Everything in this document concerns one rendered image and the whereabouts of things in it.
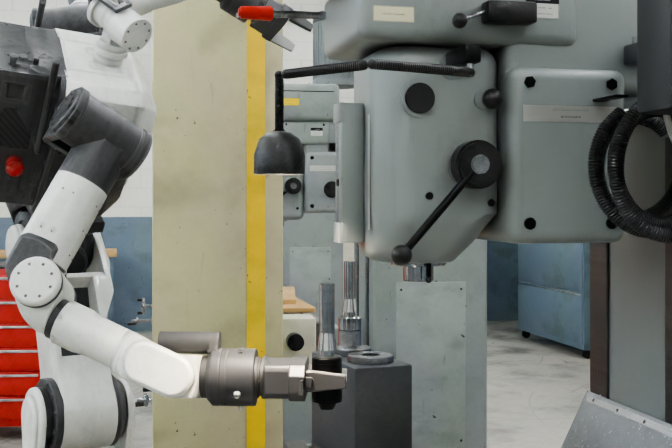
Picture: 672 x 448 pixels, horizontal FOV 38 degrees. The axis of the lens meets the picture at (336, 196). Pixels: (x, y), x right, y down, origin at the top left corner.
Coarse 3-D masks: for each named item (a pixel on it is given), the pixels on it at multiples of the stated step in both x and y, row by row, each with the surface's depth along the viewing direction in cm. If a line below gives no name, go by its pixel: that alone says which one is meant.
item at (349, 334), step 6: (342, 324) 196; (348, 324) 195; (354, 324) 195; (360, 324) 197; (342, 330) 196; (348, 330) 195; (354, 330) 195; (360, 330) 197; (342, 336) 196; (348, 336) 195; (354, 336) 195; (360, 336) 197; (342, 342) 196; (348, 342) 195; (354, 342) 195; (360, 342) 197; (342, 348) 196; (348, 348) 195; (354, 348) 195
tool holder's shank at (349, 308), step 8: (344, 264) 197; (352, 264) 196; (344, 272) 197; (352, 272) 196; (344, 280) 197; (352, 280) 196; (344, 288) 197; (352, 288) 196; (344, 296) 197; (352, 296) 196; (344, 304) 197; (352, 304) 196; (344, 312) 197; (352, 312) 196
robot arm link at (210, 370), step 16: (160, 336) 151; (176, 336) 151; (192, 336) 151; (208, 336) 151; (176, 352) 152; (192, 352) 151; (208, 352) 150; (224, 352) 150; (208, 368) 148; (224, 368) 147; (208, 384) 147; (224, 384) 147; (208, 400) 149; (224, 400) 148
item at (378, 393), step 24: (360, 360) 184; (384, 360) 185; (360, 384) 181; (384, 384) 183; (408, 384) 185; (312, 408) 200; (336, 408) 188; (360, 408) 181; (384, 408) 183; (408, 408) 185; (312, 432) 200; (336, 432) 188; (360, 432) 181; (384, 432) 183; (408, 432) 185
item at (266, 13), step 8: (240, 8) 154; (248, 8) 153; (256, 8) 154; (264, 8) 154; (272, 8) 155; (240, 16) 154; (248, 16) 154; (256, 16) 154; (264, 16) 154; (272, 16) 154; (280, 16) 155; (288, 16) 155; (296, 16) 156; (304, 16) 156; (312, 16) 156; (320, 16) 156
